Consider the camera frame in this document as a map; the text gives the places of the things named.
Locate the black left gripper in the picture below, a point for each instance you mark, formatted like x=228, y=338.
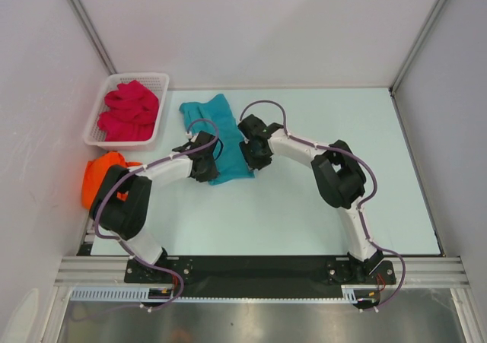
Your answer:
x=211, y=174

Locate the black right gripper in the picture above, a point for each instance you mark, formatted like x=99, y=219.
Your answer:
x=252, y=163

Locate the teal t shirt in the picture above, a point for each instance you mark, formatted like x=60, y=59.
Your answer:
x=229, y=160

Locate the white plastic basket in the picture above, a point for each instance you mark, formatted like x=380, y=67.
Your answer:
x=155, y=82

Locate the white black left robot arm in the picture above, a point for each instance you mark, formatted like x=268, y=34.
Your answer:
x=120, y=207

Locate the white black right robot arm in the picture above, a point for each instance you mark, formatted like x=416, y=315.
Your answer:
x=339, y=177

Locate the magenta t shirt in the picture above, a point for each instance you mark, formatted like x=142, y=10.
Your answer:
x=131, y=115

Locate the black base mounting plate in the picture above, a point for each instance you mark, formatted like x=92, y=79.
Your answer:
x=264, y=277

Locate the orange t shirt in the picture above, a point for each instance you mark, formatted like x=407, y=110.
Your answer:
x=95, y=172

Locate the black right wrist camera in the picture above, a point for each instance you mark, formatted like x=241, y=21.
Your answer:
x=253, y=127

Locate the white slotted cable duct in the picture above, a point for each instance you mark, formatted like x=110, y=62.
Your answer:
x=159, y=295

